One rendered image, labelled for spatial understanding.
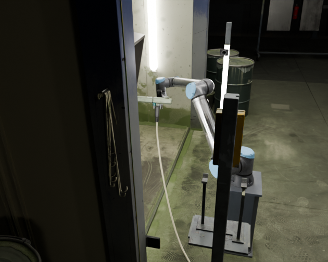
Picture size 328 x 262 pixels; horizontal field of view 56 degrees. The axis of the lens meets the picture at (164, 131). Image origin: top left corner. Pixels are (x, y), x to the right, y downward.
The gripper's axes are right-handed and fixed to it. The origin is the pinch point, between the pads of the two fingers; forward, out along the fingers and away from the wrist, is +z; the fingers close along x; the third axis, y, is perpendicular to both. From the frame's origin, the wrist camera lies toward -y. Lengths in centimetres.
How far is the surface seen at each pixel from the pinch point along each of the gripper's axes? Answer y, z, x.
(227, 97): -42, 128, -44
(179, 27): -54, -177, -1
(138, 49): -40, -21, 21
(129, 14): -69, 103, 0
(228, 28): -59, -86, -57
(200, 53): -23, -176, -32
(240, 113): -34, 120, -51
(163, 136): 92, -157, 9
